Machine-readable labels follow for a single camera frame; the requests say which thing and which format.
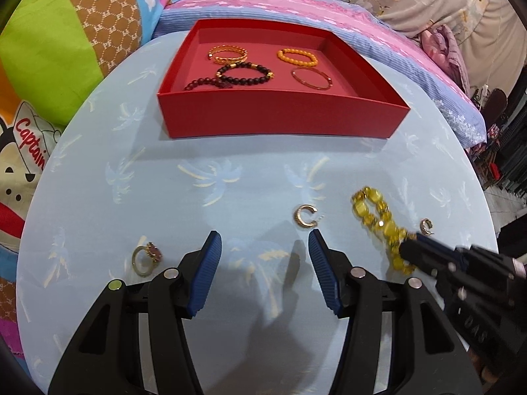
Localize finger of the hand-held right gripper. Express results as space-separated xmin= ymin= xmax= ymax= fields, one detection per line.
xmin=401 ymin=241 xmax=441 ymax=274
xmin=416 ymin=234 xmax=458 ymax=256

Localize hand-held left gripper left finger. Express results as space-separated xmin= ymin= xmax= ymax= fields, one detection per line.
xmin=47 ymin=230 xmax=223 ymax=395

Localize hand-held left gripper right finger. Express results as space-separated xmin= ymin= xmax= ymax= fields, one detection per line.
xmin=308 ymin=229 xmax=482 ymax=395

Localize gold ring with red clover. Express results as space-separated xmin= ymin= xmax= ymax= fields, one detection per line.
xmin=132 ymin=241 xmax=163 ymax=277

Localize yellow crystal bracelet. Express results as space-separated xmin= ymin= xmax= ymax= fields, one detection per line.
xmin=351 ymin=186 xmax=418 ymax=276

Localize red cardboard box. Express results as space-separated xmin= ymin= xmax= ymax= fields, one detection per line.
xmin=156 ymin=18 xmax=411 ymax=140

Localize rose gold bangle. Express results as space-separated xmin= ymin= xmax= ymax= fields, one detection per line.
xmin=291 ymin=68 xmax=332 ymax=91

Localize dark red bead bracelet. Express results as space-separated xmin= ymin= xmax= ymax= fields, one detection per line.
xmin=183 ymin=75 xmax=233 ymax=91

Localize black bead bracelet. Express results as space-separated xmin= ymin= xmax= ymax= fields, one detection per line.
xmin=215 ymin=62 xmax=274 ymax=89

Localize gold cuff bracelet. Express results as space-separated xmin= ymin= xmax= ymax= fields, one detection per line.
xmin=208 ymin=44 xmax=249 ymax=66

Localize orange bead bracelet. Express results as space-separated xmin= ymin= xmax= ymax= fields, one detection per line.
xmin=277 ymin=48 xmax=319 ymax=67

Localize light blue palm print tablecloth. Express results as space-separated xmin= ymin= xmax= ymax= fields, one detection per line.
xmin=16 ymin=31 xmax=501 ymax=395

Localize dark furniture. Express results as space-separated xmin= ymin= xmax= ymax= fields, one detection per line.
xmin=473 ymin=86 xmax=527 ymax=198

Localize purple cloth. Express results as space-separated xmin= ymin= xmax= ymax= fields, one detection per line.
xmin=420 ymin=25 xmax=470 ymax=95

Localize colourful cartoon blanket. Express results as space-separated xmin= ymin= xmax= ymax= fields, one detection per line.
xmin=0 ymin=0 xmax=186 ymax=358

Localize pink and blue striped blanket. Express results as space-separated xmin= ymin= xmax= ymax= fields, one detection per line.
xmin=158 ymin=0 xmax=488 ymax=149

